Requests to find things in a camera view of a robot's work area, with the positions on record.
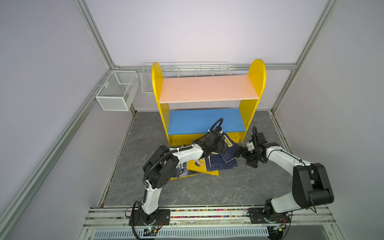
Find navy book yellow label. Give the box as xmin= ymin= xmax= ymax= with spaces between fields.
xmin=218 ymin=133 xmax=239 ymax=166

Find yellow cartoon cover book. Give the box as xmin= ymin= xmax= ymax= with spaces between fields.
xmin=185 ymin=159 xmax=219 ymax=176

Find black book white characters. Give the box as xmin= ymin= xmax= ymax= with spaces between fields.
xmin=171 ymin=163 xmax=194 ymax=180

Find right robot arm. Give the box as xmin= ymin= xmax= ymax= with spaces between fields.
xmin=235 ymin=133 xmax=335 ymax=223

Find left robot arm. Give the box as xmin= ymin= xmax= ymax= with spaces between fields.
xmin=135 ymin=127 xmax=228 ymax=225

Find yellow wooden bookshelf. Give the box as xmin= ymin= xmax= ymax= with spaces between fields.
xmin=152 ymin=59 xmax=267 ymax=146

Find white mesh box basket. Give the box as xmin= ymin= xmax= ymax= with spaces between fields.
xmin=96 ymin=71 xmax=140 ymax=112

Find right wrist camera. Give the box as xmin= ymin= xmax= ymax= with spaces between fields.
xmin=246 ymin=141 xmax=255 ymax=152

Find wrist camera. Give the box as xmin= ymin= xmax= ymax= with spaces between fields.
xmin=215 ymin=127 xmax=223 ymax=134
xmin=246 ymin=141 xmax=255 ymax=152

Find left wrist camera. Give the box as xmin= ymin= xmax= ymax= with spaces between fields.
xmin=215 ymin=127 xmax=223 ymax=134

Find black corrugated cable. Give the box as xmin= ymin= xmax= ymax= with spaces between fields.
xmin=193 ymin=117 xmax=225 ymax=145

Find white wire rack basket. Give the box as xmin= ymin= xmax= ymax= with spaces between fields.
xmin=141 ymin=62 xmax=231 ymax=95

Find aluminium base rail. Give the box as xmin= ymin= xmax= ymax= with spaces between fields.
xmin=83 ymin=206 xmax=336 ymax=229

